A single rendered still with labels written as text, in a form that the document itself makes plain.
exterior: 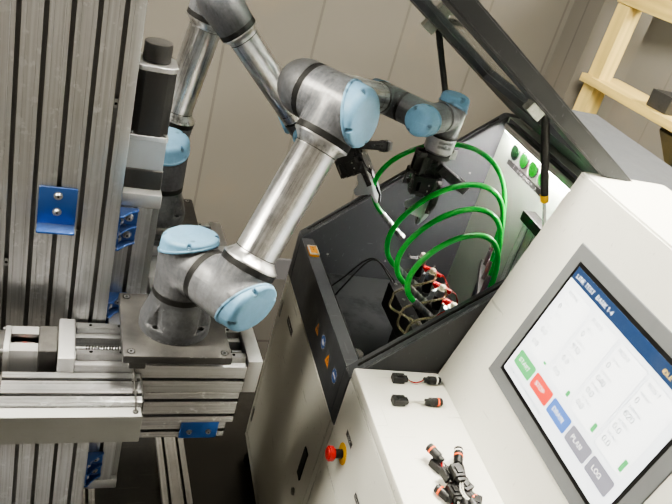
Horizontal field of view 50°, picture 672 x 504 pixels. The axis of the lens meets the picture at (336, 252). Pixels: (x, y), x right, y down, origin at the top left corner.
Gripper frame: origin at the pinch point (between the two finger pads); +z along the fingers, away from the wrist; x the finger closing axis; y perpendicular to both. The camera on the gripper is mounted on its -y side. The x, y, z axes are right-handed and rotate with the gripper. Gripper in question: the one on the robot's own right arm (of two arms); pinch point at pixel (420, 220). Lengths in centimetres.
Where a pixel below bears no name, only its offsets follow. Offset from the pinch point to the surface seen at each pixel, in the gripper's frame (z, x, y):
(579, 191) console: -30, 38, -14
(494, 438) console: 18, 62, -2
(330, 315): 26.3, 10.5, 20.9
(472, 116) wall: 17, -164, -91
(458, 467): 18, 71, 10
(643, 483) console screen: -4, 93, -7
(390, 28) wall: -17, -160, -34
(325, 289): 26.3, -2.0, 19.7
